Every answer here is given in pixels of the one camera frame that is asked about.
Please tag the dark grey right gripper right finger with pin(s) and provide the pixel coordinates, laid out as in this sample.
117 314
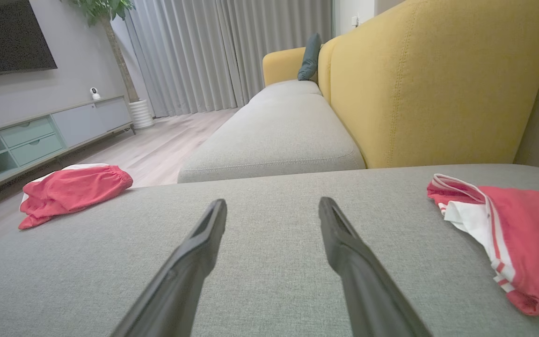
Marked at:
367 290

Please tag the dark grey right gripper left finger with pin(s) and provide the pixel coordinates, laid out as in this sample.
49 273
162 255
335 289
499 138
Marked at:
180 285

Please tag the red shorts with white stripe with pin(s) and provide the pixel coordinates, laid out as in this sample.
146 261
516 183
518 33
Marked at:
73 192

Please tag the red basketball jersey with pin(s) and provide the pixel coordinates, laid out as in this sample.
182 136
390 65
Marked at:
531 234

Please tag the grey sofa chaise seat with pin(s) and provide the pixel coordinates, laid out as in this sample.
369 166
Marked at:
274 290

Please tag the white ribbed plant pot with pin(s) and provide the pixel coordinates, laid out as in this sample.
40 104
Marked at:
141 114

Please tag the grey sofa seat cushion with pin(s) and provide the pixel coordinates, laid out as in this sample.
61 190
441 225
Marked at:
274 135

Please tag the grey mint television cabinet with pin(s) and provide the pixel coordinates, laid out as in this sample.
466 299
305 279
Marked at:
82 121

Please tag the yellow sofa backrest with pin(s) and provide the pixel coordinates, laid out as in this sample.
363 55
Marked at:
438 84

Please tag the green indoor tree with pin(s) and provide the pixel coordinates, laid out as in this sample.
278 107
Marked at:
119 61

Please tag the grey pleated curtain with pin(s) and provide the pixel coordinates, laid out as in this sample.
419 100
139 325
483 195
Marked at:
194 51

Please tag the yellow sofa armrest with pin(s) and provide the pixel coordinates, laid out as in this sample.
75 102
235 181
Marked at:
281 65

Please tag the teal throw pillow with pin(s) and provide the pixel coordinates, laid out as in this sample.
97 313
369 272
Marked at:
309 56

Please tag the black flat television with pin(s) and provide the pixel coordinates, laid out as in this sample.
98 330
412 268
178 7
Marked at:
7 32

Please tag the small white security camera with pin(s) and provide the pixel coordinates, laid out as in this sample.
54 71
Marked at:
95 92

